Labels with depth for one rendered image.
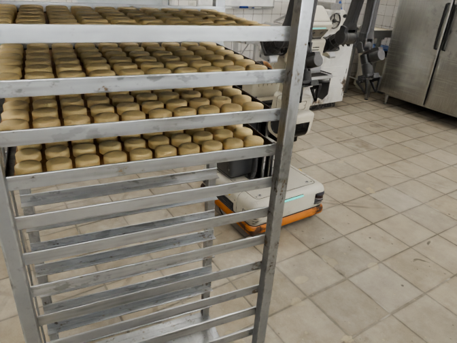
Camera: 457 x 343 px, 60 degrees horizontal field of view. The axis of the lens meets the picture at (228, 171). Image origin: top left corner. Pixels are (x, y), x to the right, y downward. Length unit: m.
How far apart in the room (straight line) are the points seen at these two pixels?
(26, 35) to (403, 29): 5.20
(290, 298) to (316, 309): 0.14
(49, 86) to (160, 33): 0.22
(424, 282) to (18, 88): 2.31
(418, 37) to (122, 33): 4.97
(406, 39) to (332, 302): 4.04
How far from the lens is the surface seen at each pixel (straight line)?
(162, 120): 0.83
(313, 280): 2.36
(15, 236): 0.87
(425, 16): 5.52
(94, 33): 0.77
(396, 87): 5.72
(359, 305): 2.30
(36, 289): 1.00
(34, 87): 0.78
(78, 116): 0.87
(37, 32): 0.76
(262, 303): 1.22
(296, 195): 2.59
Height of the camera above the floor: 1.52
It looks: 27 degrees down
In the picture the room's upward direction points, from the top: 4 degrees clockwise
